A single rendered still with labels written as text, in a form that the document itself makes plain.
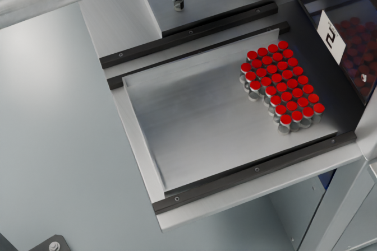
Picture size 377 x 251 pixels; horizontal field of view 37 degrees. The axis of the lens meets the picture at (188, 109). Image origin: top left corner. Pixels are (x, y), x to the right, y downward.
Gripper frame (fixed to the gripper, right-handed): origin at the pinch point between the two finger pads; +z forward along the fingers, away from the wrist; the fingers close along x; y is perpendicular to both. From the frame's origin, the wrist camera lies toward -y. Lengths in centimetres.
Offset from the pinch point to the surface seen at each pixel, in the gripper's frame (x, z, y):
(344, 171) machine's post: 20, 18, 45
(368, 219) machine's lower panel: 33, 53, 48
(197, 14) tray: 3.1, 5.7, 3.6
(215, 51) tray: 2.3, 2.9, 16.2
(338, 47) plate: 19.6, -8.6, 31.5
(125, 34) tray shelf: -13.1, 5.8, 2.8
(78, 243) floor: -45, 94, 12
